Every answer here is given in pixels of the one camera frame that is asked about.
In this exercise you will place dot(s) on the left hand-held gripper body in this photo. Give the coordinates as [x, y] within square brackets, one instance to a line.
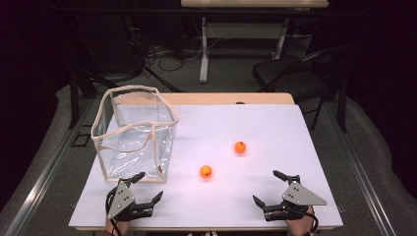
[122, 198]

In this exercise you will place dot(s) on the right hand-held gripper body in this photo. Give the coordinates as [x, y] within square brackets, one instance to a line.
[300, 196]

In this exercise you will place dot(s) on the transparent bag with beige trim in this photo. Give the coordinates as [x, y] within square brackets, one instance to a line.
[131, 154]

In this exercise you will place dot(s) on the orange ball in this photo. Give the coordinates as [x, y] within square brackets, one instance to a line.
[206, 171]
[240, 147]

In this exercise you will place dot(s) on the person's left hand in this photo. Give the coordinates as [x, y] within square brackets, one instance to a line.
[125, 225]

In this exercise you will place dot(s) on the person's right hand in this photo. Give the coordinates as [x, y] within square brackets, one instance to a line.
[300, 224]

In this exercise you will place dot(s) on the black stand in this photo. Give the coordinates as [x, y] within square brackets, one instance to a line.
[74, 98]

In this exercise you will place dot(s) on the wooden table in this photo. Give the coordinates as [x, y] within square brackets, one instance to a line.
[229, 98]

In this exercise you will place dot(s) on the black chair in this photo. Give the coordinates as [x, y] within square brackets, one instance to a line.
[288, 75]

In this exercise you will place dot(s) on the white-framed desk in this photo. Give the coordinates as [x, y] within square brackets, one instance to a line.
[242, 31]

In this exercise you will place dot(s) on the metal floor rail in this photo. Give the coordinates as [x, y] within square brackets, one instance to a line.
[360, 177]
[42, 183]

